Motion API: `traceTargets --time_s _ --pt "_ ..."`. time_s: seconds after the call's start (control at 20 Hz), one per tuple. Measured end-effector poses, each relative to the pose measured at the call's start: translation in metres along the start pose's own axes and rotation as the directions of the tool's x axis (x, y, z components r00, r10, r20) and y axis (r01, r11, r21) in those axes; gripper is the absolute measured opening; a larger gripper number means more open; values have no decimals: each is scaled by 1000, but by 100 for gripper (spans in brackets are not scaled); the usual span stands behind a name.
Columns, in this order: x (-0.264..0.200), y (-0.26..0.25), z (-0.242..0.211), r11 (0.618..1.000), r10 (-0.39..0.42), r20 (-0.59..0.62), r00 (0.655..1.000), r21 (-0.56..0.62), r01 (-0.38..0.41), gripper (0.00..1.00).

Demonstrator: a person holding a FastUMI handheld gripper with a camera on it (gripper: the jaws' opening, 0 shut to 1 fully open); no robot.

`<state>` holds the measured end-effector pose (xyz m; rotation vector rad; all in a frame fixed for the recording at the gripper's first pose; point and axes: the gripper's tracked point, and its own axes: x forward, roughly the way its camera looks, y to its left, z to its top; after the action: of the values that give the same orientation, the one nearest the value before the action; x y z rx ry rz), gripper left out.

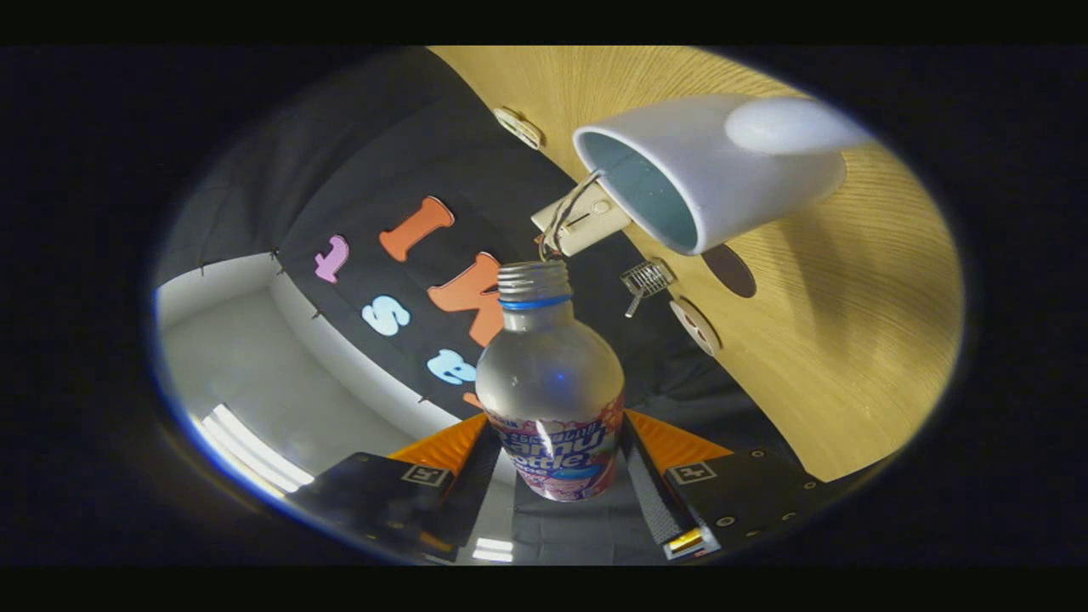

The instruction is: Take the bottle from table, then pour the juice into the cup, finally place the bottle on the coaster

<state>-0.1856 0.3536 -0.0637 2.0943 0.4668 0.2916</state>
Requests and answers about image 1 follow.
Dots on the white toaster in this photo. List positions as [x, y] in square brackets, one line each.
[586, 225]

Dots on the white cup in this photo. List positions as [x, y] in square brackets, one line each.
[722, 187]

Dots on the wooden table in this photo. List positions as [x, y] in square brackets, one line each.
[850, 340]

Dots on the white round plate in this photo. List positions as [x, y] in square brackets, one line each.
[695, 325]

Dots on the silver juice bottle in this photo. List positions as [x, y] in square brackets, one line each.
[548, 382]

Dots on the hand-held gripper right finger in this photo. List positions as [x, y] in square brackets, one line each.
[650, 501]

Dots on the black backdrop cloth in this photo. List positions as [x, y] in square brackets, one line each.
[382, 153]

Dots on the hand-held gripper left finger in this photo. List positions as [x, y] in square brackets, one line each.
[476, 493]

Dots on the white divided dish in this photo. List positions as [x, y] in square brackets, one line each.
[518, 127]

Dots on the dark brown round coaster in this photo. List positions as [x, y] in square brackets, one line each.
[731, 272]

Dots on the ceiling light panel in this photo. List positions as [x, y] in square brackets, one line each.
[251, 450]

